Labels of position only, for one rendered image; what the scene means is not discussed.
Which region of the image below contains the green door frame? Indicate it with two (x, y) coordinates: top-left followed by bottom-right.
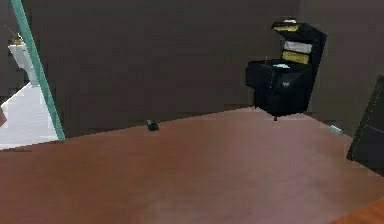
(10, 0), (67, 142)

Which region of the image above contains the small pale green object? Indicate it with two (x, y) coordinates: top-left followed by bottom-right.
(328, 124), (344, 136)

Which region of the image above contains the small dark round object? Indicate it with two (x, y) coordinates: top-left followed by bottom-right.
(145, 119), (160, 132)

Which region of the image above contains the dark grey cabinet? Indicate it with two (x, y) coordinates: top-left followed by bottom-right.
(345, 74), (384, 177)

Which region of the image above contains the black open storage box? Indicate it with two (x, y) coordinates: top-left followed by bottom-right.
(245, 19), (328, 122)

